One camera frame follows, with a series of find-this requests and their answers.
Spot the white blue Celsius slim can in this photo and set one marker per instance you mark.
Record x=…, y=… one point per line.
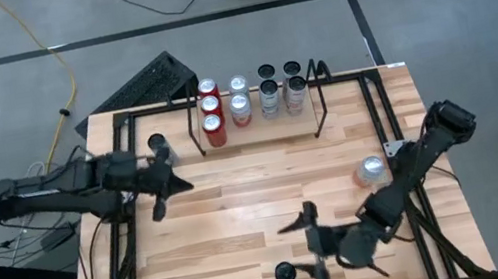
x=157, y=140

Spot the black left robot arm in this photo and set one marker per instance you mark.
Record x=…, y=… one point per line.
x=61, y=198

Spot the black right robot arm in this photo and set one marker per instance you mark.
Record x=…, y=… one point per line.
x=416, y=167

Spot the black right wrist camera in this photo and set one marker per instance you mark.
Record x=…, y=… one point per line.
x=360, y=245

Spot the dark red beverage can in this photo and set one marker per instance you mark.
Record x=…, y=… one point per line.
x=214, y=132

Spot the black aluminium table frame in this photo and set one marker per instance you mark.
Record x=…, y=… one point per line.
x=120, y=119

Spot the white and coral beverage can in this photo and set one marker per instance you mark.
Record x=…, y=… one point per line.
x=368, y=171
x=238, y=84

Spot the white red Celsius slim can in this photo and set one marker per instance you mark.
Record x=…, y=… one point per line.
x=284, y=273

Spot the black perforated wedge stand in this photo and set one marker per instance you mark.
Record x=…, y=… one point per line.
x=144, y=86

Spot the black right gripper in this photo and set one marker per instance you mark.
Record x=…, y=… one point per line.
x=325, y=248

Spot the black power brick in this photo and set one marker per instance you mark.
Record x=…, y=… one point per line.
x=57, y=237

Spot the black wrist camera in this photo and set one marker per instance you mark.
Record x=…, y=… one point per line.
x=121, y=166
x=360, y=245

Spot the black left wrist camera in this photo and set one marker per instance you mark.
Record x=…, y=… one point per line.
x=121, y=166

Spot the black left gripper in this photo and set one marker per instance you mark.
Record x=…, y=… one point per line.
x=154, y=178

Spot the raspberry lime sparkling water can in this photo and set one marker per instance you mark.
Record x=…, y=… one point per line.
x=240, y=110

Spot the red Coca-Cola can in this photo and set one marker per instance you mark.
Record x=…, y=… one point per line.
x=210, y=104
x=207, y=86

